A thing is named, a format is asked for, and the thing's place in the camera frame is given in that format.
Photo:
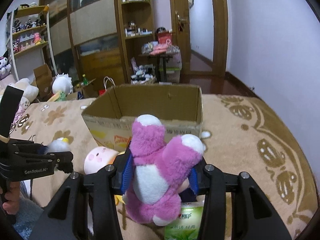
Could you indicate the clear plastic storage bin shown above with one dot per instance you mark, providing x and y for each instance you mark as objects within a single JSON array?
[{"x": 173, "y": 68}]

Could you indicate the brown wooden wardrobe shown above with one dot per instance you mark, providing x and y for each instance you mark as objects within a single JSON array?
[{"x": 99, "y": 38}]

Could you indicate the green tissue pack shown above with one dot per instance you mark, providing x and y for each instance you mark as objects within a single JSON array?
[{"x": 187, "y": 225}]

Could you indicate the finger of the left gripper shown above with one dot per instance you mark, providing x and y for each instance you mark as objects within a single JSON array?
[
  {"x": 62, "y": 158},
  {"x": 9, "y": 105}
]

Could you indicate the white round plush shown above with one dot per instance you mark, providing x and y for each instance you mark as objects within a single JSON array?
[{"x": 62, "y": 83}]

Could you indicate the kuromi plush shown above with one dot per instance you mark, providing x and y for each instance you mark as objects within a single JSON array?
[{"x": 5, "y": 66}]

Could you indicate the white black yellow plush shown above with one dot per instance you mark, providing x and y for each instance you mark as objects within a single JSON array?
[{"x": 58, "y": 145}]

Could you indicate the white yellow shelf rack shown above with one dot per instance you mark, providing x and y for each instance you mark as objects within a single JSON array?
[{"x": 28, "y": 29}]

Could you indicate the cream spotted plush dog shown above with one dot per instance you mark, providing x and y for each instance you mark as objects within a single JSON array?
[{"x": 30, "y": 92}]

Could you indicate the wicker basket with items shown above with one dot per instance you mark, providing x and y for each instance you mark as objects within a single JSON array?
[{"x": 144, "y": 74}]

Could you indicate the wooden door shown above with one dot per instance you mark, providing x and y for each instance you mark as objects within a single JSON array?
[{"x": 201, "y": 33}]

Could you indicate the green glass bottle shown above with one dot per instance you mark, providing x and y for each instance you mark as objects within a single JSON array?
[{"x": 84, "y": 80}]

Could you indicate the pink white plush bear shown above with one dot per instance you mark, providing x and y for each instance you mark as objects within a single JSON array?
[{"x": 159, "y": 170}]

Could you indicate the small black side table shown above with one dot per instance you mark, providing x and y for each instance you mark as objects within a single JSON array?
[{"x": 162, "y": 57}]

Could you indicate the brown cardboard box left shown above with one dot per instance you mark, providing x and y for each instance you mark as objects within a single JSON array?
[{"x": 43, "y": 79}]

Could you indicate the open cardboard box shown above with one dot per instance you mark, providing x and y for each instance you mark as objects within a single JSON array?
[{"x": 109, "y": 117}]

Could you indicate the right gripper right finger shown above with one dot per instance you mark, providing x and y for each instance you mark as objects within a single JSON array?
[{"x": 253, "y": 215}]

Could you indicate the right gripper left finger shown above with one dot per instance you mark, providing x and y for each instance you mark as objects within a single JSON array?
[{"x": 65, "y": 217}]

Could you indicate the left hand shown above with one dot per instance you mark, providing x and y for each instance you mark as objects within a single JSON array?
[{"x": 13, "y": 198}]

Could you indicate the red paper gift bag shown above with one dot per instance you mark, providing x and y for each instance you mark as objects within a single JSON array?
[{"x": 101, "y": 92}]

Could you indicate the green frog toy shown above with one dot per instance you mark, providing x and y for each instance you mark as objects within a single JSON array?
[{"x": 62, "y": 96}]

